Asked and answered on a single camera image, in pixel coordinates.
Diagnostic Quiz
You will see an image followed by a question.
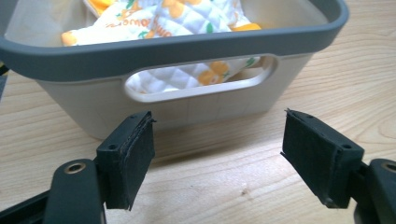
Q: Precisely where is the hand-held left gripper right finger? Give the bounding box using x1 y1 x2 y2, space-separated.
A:
279 107 366 209

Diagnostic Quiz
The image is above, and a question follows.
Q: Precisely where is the beige basket with grey rim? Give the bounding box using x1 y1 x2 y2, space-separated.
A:
0 0 350 140

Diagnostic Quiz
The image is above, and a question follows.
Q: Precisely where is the white quilted cloth orange print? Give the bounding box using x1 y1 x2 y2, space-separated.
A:
61 0 263 95

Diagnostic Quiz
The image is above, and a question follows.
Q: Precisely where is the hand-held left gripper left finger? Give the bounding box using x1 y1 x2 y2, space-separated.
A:
94 110 157 211

